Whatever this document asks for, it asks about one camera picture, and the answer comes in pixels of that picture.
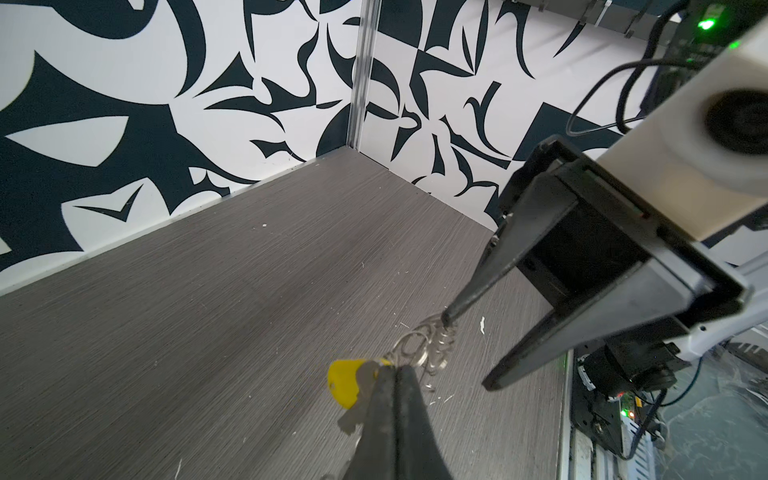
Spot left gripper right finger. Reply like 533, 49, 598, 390
394, 366, 452, 480

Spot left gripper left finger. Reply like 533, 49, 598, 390
343, 366, 397, 480

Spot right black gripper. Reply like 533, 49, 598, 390
441, 135, 750, 391

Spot yellow key tag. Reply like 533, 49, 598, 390
327, 359, 391, 435

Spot metal disc with key rings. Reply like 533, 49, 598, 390
382, 314, 457, 393

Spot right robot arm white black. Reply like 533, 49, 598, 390
441, 1, 767, 391

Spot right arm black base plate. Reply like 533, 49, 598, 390
571, 348, 630, 456

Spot black wall hook rack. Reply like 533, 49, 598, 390
523, 0, 657, 39

